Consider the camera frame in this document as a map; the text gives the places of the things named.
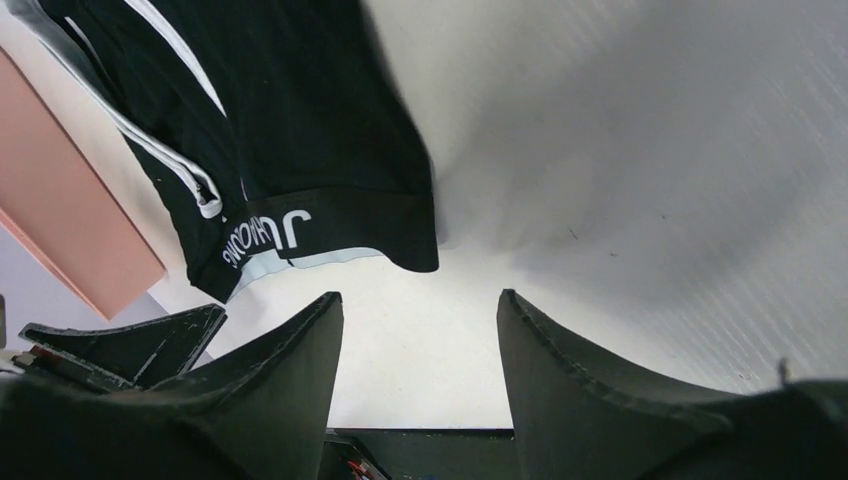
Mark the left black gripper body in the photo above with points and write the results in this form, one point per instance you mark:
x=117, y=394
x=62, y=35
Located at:
x=134, y=357

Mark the pink divided organizer tray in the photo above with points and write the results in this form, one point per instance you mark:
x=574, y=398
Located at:
x=60, y=211

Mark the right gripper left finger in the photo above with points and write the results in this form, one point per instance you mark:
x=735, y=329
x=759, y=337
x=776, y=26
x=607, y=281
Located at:
x=257, y=412

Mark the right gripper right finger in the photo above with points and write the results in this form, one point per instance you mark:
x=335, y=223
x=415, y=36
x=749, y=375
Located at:
x=580, y=411

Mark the black underwear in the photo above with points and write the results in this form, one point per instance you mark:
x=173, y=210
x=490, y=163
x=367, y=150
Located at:
x=268, y=128

